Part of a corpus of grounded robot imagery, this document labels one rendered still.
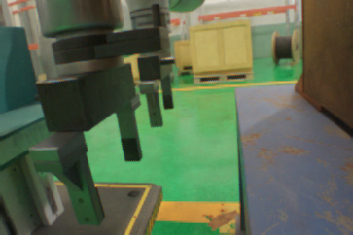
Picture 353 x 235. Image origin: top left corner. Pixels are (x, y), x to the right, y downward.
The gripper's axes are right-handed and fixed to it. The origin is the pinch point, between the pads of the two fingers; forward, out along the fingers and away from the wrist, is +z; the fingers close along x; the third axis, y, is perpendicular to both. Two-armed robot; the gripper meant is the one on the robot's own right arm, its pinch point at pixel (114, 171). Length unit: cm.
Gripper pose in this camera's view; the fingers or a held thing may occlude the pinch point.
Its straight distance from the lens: 31.2
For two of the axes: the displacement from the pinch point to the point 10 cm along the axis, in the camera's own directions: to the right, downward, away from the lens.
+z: 1.2, 9.6, 2.5
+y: -9.8, 0.7, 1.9
